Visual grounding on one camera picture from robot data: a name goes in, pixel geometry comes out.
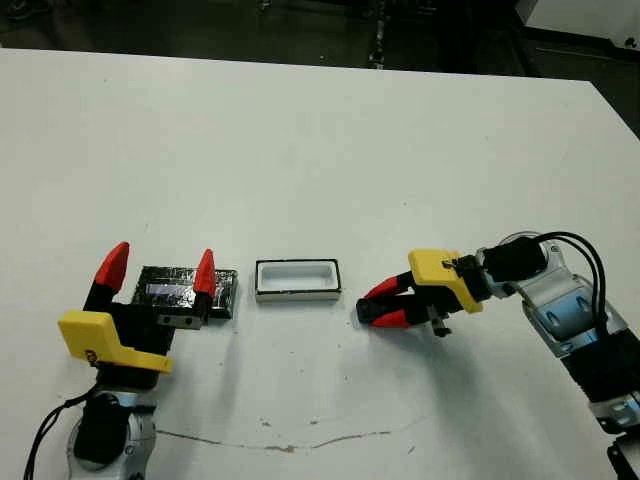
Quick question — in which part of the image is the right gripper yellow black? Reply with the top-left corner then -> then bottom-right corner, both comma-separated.
362,248 -> 489,339

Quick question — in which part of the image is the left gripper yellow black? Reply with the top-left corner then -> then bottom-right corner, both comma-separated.
57,241 -> 217,391

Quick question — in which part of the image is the shiny black box lid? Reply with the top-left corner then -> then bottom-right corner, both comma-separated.
130,265 -> 239,321

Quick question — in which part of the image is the dark metal stand leg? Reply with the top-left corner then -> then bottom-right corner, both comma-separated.
368,0 -> 389,69

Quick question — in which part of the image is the white cabinet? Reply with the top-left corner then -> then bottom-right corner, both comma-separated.
519,0 -> 640,51

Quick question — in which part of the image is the camera box base white inside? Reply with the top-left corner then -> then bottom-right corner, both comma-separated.
255,258 -> 346,304

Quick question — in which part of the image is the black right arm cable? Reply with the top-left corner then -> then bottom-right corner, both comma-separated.
529,230 -> 619,346

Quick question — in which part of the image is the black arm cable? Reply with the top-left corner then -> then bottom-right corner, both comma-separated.
529,230 -> 619,346
22,389 -> 99,480

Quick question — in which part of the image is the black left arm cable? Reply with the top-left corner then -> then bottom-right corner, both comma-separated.
22,389 -> 99,480

